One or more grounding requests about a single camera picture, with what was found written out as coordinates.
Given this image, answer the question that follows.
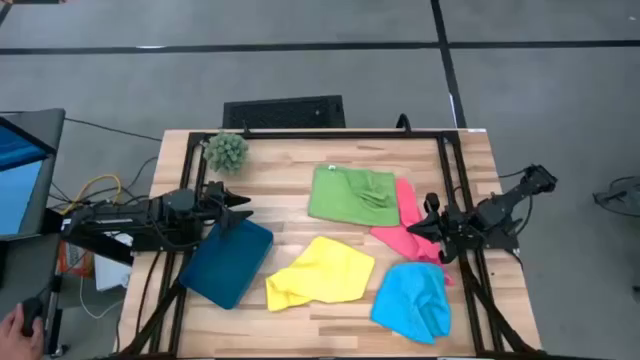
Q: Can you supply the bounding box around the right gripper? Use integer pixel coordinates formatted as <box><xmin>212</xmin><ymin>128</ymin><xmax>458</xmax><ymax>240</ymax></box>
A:
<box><xmin>406</xmin><ymin>201</ymin><xmax>479</xmax><ymax>265</ymax></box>

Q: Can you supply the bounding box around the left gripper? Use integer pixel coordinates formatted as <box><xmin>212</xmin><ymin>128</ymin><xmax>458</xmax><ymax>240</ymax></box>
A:
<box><xmin>198</xmin><ymin>192</ymin><xmax>255</xmax><ymax>236</ymax></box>

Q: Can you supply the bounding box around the green microfiber towel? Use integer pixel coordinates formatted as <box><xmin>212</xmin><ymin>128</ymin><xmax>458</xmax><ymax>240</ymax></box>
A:
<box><xmin>307</xmin><ymin>163</ymin><xmax>401</xmax><ymax>228</ymax></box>

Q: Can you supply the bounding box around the yellow microfiber towel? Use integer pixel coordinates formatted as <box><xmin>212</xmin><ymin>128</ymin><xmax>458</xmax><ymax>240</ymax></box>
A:
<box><xmin>264</xmin><ymin>235</ymin><xmax>376</xmax><ymax>313</ymax></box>

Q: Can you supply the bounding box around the pink microfiber towel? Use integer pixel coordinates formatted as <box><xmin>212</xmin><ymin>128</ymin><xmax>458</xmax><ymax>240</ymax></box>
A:
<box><xmin>369</xmin><ymin>177</ymin><xmax>457</xmax><ymax>287</ymax></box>

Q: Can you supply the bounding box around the light blue microfiber towel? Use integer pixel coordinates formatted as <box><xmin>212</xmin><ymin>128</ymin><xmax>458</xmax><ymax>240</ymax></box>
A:
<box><xmin>369</xmin><ymin>262</ymin><xmax>453</xmax><ymax>346</ymax></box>

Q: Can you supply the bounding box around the teal plastic bin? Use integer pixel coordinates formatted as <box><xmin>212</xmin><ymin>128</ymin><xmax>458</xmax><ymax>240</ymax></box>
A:
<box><xmin>178</xmin><ymin>218</ymin><xmax>275</xmax><ymax>311</ymax></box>

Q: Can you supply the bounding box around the green artificial plant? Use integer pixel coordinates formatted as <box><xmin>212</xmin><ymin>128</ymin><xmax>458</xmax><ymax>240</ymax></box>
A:
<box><xmin>202</xmin><ymin>130</ymin><xmax>250</xmax><ymax>175</ymax></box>

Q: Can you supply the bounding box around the black perforated panel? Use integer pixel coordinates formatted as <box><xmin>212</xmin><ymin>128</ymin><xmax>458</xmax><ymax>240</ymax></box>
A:
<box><xmin>222</xmin><ymin>94</ymin><xmax>347</xmax><ymax>130</ymax></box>

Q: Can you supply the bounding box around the white paper sheet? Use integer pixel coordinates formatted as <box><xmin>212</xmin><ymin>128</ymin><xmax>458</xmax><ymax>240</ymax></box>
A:
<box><xmin>93</xmin><ymin>229</ymin><xmax>134</xmax><ymax>292</ymax></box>

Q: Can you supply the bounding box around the black slanted bar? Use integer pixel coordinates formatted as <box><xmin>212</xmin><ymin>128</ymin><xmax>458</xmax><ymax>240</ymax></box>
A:
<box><xmin>59</xmin><ymin>234</ymin><xmax>135</xmax><ymax>266</ymax></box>

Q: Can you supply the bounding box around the orange package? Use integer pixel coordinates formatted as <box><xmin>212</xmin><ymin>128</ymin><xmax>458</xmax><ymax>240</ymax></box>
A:
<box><xmin>57</xmin><ymin>240</ymin><xmax>96</xmax><ymax>279</ymax></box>

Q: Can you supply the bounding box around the computer monitor with blue screen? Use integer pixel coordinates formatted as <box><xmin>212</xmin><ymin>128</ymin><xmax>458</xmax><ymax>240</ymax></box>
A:
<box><xmin>0</xmin><ymin>108</ymin><xmax>67</xmax><ymax>242</ymax></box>

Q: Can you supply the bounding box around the grey side desk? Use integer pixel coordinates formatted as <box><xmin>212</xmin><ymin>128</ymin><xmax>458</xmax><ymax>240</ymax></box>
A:
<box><xmin>0</xmin><ymin>232</ymin><xmax>64</xmax><ymax>360</ymax></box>

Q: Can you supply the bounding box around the black computer mouse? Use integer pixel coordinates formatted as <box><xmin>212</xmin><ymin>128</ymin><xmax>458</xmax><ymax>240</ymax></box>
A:
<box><xmin>20</xmin><ymin>297</ymin><xmax>45</xmax><ymax>337</ymax></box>

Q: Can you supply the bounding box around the person's hand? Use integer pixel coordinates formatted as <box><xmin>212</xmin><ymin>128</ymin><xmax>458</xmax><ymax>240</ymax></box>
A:
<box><xmin>0</xmin><ymin>302</ymin><xmax>45</xmax><ymax>360</ymax></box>

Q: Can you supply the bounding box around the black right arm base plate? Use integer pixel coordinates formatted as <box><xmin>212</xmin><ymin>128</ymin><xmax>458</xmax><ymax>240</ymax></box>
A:
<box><xmin>449</xmin><ymin>232</ymin><xmax>521</xmax><ymax>254</ymax></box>

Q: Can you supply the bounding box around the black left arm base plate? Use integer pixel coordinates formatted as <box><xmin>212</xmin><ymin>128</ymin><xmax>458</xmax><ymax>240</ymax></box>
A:
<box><xmin>130</xmin><ymin>232</ymin><xmax>204</xmax><ymax>254</ymax></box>

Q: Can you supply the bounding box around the black aluminium table frame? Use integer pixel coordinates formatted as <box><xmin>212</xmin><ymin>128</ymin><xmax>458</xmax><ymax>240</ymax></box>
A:
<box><xmin>117</xmin><ymin>128</ymin><xmax>544</xmax><ymax>359</ymax></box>

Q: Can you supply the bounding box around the yellow cable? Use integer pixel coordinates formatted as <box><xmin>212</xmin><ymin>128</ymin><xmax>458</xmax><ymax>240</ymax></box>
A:
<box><xmin>60</xmin><ymin>173</ymin><xmax>123</xmax><ymax>216</ymax></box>

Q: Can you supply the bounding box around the black floor cable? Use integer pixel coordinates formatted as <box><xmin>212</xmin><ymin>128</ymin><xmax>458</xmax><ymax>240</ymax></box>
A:
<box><xmin>63</xmin><ymin>117</ymin><xmax>164</xmax><ymax>143</ymax></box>

